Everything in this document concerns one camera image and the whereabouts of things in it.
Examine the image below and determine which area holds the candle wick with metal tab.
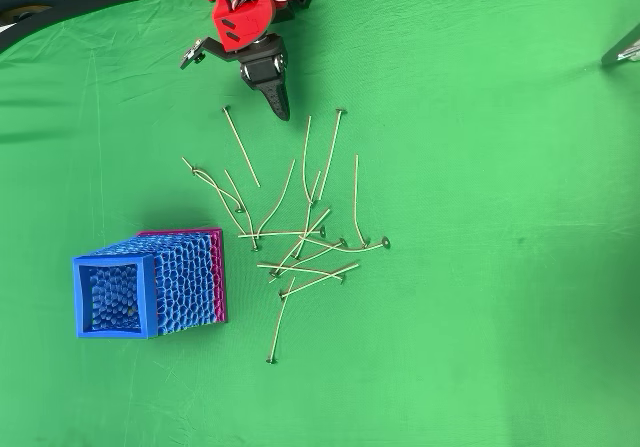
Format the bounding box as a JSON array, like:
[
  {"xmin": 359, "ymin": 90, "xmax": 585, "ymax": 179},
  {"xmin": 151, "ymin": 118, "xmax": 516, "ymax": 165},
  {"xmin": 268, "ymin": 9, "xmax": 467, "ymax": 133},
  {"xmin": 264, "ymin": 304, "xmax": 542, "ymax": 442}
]
[
  {"xmin": 278, "ymin": 261, "xmax": 361, "ymax": 301},
  {"xmin": 292, "ymin": 169, "xmax": 322, "ymax": 261},
  {"xmin": 252, "ymin": 159, "xmax": 297, "ymax": 245},
  {"xmin": 256, "ymin": 262, "xmax": 347, "ymax": 284},
  {"xmin": 268, "ymin": 237, "xmax": 348, "ymax": 284},
  {"xmin": 316, "ymin": 108, "xmax": 348, "ymax": 202},
  {"xmin": 301, "ymin": 114, "xmax": 316, "ymax": 206},
  {"xmin": 298, "ymin": 235, "xmax": 391, "ymax": 254},
  {"xmin": 221, "ymin": 105, "xmax": 262, "ymax": 189},
  {"xmin": 223, "ymin": 168, "xmax": 260, "ymax": 253},
  {"xmin": 268, "ymin": 208, "xmax": 332, "ymax": 277},
  {"xmin": 352, "ymin": 154, "xmax": 372, "ymax": 248},
  {"xmin": 180, "ymin": 155, "xmax": 245, "ymax": 215},
  {"xmin": 191, "ymin": 166, "xmax": 249, "ymax": 239},
  {"xmin": 237, "ymin": 225, "xmax": 327, "ymax": 240},
  {"xmin": 265, "ymin": 276, "xmax": 297, "ymax": 366}
]

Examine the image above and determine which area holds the green table cloth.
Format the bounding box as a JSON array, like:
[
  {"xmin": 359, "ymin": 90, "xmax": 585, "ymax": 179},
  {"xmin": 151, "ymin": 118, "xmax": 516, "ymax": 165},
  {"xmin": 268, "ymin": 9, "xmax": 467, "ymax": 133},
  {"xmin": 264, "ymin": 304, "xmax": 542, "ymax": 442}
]
[{"xmin": 0, "ymin": 0, "xmax": 640, "ymax": 447}]

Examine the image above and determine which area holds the blue magenta lattice basket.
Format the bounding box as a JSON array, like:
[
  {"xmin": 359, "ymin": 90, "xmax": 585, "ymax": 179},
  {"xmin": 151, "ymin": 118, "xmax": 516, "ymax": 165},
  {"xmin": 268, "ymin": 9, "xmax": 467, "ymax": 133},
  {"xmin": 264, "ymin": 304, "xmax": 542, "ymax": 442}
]
[{"xmin": 71, "ymin": 226, "xmax": 229, "ymax": 341}]

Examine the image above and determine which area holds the black table edge trim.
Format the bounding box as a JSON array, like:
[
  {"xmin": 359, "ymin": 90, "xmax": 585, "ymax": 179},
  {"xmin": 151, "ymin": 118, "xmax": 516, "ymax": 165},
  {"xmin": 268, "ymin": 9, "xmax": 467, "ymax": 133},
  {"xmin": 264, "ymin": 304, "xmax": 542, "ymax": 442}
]
[{"xmin": 0, "ymin": 0, "xmax": 211, "ymax": 54}]

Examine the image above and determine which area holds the chrome metal stand pole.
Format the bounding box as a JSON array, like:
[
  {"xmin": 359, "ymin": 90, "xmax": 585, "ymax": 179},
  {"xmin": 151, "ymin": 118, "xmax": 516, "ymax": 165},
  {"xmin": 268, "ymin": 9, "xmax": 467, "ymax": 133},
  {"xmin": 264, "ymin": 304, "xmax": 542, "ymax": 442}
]
[{"xmin": 601, "ymin": 20, "xmax": 640, "ymax": 67}]

